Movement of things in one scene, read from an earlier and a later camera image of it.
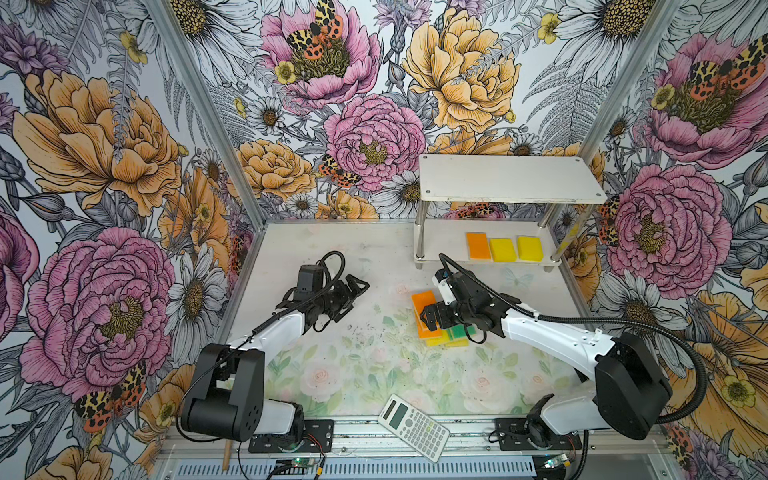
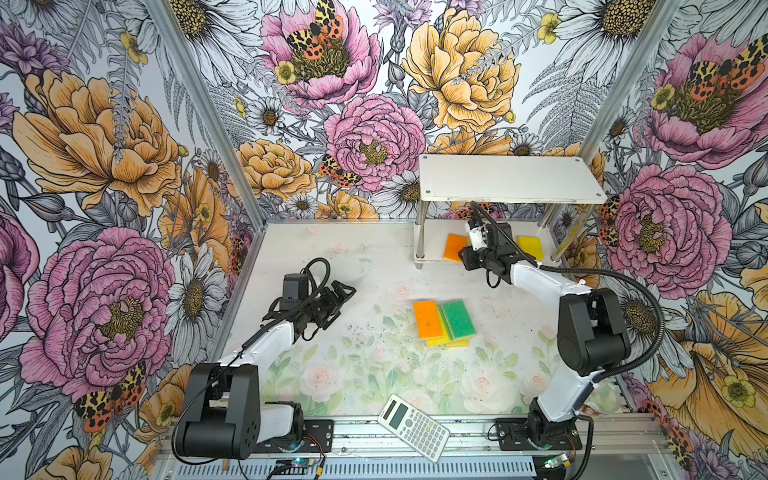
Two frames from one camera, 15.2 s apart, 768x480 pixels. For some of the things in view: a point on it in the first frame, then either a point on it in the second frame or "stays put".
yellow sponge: (530, 248) stays put
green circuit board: (304, 462) stays put
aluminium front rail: (471, 440) stays put
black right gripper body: (459, 313) → (478, 259)
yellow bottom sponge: (445, 340) stays put
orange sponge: (420, 301) → (454, 243)
